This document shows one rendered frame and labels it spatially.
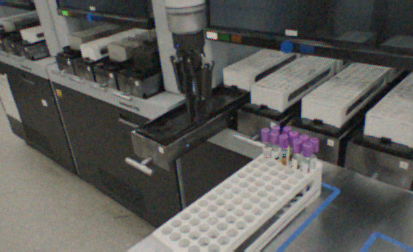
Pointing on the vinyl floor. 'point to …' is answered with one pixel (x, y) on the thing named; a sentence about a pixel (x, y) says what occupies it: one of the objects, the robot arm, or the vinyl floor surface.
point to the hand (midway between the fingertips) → (196, 109)
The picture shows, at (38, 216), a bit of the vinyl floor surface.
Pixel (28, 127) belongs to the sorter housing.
